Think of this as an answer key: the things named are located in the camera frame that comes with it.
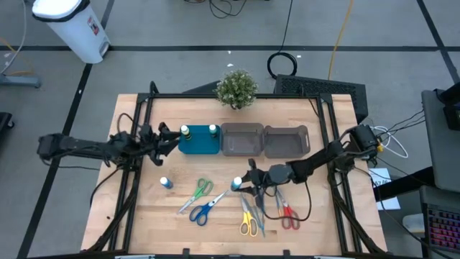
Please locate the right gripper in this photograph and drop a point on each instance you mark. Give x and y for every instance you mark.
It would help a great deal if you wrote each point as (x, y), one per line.
(275, 176)

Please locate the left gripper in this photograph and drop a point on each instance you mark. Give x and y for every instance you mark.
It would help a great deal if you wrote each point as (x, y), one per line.
(151, 147)

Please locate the turquoise paint bottle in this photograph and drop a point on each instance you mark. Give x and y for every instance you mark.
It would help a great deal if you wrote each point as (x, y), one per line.
(236, 182)

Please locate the yellow paint bottle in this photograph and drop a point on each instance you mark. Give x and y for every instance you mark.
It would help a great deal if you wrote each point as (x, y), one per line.
(185, 131)

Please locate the yellow scissors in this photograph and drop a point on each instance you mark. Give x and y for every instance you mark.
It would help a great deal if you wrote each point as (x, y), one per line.
(248, 215)

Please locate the blue paint bottle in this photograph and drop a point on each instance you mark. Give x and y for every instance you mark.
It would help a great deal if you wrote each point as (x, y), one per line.
(166, 182)

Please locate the red scissors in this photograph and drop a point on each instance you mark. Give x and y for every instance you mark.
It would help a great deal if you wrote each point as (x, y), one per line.
(286, 212)

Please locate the green paint bottle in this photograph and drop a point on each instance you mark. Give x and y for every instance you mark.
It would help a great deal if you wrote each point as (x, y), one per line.
(213, 129)

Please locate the blue scissors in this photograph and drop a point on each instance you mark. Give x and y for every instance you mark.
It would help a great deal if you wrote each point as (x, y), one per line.
(210, 205)

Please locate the green scissors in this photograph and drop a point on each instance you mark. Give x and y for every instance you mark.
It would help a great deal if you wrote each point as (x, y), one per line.
(197, 194)

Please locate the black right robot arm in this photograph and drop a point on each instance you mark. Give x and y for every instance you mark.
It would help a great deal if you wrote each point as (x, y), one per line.
(323, 156)

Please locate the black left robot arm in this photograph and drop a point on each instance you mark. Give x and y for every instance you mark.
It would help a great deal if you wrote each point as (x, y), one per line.
(79, 145)

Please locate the blue plastic bin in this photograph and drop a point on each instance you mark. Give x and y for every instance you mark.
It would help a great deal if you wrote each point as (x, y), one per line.
(199, 144)

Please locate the grey translucent bin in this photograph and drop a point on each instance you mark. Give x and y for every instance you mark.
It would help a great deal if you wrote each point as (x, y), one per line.
(242, 142)
(285, 144)

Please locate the artificial potted plant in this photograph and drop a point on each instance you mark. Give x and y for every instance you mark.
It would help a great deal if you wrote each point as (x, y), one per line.
(236, 89)

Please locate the white paper sheet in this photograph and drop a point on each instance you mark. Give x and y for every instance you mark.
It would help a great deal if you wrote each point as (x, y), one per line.
(381, 176)

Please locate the white trash can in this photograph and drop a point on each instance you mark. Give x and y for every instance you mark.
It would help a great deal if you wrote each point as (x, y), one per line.
(72, 32)

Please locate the black support bar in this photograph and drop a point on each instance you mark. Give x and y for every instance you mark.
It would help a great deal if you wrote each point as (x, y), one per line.
(402, 183)

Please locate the grey stand base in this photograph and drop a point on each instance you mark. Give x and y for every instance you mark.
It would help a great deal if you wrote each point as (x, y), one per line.
(18, 81)

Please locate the grey desk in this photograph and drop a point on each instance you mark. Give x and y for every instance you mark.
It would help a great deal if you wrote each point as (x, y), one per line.
(442, 158)

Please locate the backlit keyboard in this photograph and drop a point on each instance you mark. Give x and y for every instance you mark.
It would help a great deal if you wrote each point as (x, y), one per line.
(443, 223)

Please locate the black box device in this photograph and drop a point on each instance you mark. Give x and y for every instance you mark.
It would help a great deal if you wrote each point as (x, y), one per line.
(451, 115)

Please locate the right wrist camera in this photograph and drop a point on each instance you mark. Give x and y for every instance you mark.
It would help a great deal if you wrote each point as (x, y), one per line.
(252, 163)

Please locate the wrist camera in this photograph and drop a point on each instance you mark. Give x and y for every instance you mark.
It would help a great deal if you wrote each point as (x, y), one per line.
(144, 130)
(252, 163)

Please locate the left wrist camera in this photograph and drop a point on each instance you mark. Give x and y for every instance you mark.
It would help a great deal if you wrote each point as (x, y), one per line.
(144, 130)

